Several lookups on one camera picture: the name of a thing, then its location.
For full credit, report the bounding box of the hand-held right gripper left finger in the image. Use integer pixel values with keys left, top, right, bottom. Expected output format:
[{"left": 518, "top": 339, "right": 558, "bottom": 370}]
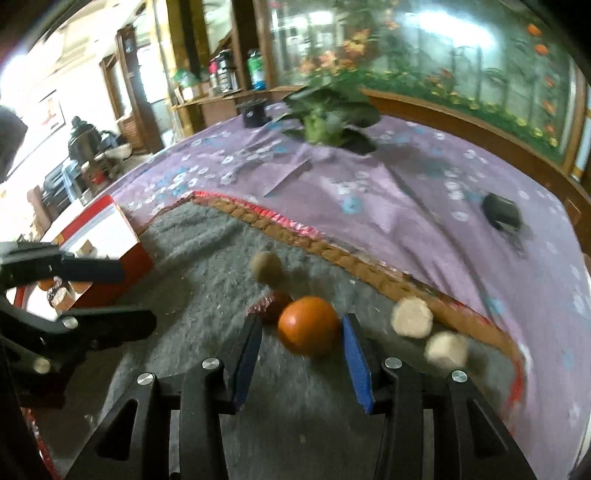
[{"left": 65, "top": 314, "right": 264, "bottom": 480}]

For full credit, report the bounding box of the black kettle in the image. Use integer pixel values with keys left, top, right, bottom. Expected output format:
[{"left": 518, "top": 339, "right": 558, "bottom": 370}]
[{"left": 68, "top": 117, "right": 105, "bottom": 161}]

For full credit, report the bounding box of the orange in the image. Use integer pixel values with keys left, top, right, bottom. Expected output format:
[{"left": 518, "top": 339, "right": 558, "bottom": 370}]
[{"left": 277, "top": 296, "right": 341, "bottom": 357}]

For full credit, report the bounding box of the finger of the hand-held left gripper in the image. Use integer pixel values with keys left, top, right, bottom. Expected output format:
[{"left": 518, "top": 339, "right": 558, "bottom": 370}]
[
  {"left": 0, "top": 295, "right": 158, "bottom": 409},
  {"left": 0, "top": 242, "right": 126, "bottom": 296}
]

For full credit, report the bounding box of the small black box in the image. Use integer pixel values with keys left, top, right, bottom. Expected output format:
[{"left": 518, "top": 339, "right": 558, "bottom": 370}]
[{"left": 481, "top": 193, "right": 527, "bottom": 252}]

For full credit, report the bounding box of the wooden headboard flower glass panel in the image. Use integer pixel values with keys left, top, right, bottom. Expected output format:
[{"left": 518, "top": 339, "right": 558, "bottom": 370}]
[{"left": 166, "top": 0, "right": 591, "bottom": 185}]

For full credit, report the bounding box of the framed wall picture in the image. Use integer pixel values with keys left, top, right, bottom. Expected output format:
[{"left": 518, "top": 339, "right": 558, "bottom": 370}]
[{"left": 39, "top": 90, "right": 66, "bottom": 130}]

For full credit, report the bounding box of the red cardboard box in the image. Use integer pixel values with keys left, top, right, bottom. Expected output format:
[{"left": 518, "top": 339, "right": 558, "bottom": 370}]
[{"left": 58, "top": 194, "right": 155, "bottom": 310}]

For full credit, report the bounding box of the white bowl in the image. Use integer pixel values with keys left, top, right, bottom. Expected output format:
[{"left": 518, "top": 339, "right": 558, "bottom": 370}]
[{"left": 99, "top": 143, "right": 132, "bottom": 161}]

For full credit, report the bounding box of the dark red fruit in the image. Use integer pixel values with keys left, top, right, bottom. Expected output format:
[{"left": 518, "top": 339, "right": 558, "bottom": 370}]
[{"left": 252, "top": 291, "right": 294, "bottom": 324}]

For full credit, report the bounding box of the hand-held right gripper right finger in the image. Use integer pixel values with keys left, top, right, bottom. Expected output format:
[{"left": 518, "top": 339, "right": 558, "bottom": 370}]
[{"left": 342, "top": 313, "right": 539, "bottom": 480}]

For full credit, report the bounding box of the green plastic bottle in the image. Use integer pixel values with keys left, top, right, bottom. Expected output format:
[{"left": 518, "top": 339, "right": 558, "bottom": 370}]
[{"left": 246, "top": 48, "right": 266, "bottom": 90}]

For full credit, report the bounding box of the brown kiwi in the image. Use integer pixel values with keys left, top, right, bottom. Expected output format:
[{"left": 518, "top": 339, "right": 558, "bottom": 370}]
[{"left": 252, "top": 250, "right": 284, "bottom": 284}]

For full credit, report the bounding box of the leafy green vegetable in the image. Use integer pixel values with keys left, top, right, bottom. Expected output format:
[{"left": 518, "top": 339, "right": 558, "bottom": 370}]
[{"left": 283, "top": 83, "right": 382, "bottom": 155}]

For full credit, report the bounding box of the black cup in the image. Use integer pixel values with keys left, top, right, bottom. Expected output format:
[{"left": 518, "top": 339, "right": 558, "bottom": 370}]
[{"left": 236, "top": 98, "right": 269, "bottom": 128}]

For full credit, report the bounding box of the wooden side shelf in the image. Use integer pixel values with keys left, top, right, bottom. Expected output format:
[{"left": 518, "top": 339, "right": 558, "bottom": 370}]
[{"left": 173, "top": 90, "right": 250, "bottom": 136}]

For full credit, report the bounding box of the grey felt mat red trim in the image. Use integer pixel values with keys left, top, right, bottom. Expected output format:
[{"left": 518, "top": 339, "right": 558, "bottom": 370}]
[{"left": 28, "top": 190, "right": 532, "bottom": 480}]

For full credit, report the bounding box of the green plastic bag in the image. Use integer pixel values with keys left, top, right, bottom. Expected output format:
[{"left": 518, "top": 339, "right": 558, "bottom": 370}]
[{"left": 172, "top": 68, "right": 204, "bottom": 89}]

